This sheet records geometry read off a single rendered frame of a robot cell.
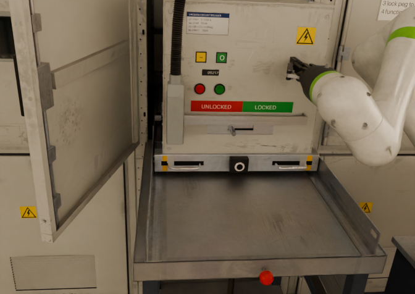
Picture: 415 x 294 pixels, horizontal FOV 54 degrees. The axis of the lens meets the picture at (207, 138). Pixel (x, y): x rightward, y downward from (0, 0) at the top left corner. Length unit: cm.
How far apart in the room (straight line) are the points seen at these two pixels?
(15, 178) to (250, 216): 94
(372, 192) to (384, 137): 96
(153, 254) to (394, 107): 65
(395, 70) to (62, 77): 80
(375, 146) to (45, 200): 75
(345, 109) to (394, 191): 110
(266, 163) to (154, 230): 46
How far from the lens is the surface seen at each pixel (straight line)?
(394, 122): 97
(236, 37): 120
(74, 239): 181
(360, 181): 182
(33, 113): 93
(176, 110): 112
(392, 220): 201
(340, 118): 87
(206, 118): 121
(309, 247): 108
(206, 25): 119
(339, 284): 135
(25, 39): 89
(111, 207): 169
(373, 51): 131
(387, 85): 105
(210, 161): 130
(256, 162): 133
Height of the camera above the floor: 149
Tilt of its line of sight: 23 degrees down
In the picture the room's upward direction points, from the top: 3 degrees clockwise
